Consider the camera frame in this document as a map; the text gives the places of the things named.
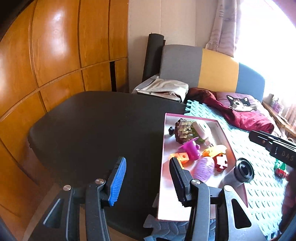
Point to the orange yellow toy clip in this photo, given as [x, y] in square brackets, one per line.
[214, 151]

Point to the beige canvas bag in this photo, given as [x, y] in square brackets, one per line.
[163, 88]

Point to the maroon red blanket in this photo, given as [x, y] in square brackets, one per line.
[246, 120]

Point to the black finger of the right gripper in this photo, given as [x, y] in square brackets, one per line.
[263, 138]

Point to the pink window curtain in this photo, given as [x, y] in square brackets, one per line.
[225, 30]

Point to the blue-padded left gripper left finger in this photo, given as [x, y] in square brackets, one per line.
[100, 194]

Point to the wooden side desk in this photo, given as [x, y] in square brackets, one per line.
[282, 125]

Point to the blue foam puzzle mat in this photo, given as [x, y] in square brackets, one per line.
[263, 195]

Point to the purple box on desk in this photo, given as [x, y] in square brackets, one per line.
[276, 104]

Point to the wooden wardrobe panels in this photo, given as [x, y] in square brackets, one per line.
[52, 51]

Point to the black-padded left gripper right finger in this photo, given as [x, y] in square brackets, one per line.
[195, 194]

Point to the grey yellow blue headboard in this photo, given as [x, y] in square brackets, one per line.
[203, 68]

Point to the dark spiky massage brush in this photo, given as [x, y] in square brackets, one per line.
[183, 130]

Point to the green white plug-in device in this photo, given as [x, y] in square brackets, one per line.
[203, 132]

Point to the pink ribbed oval toy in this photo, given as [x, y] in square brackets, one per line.
[203, 169]

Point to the orange block toy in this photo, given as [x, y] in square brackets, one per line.
[181, 157]

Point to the black rolled yoga mat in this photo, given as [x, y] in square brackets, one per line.
[153, 55]

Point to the red metallic cylinder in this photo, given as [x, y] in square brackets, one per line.
[281, 173]

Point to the person's hand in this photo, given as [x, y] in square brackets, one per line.
[288, 205]

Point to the purple cat pillow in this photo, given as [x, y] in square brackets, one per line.
[240, 102]

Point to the green flanged plastic spool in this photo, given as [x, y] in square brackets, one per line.
[279, 165]

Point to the purple silicone cup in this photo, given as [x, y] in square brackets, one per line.
[191, 148]

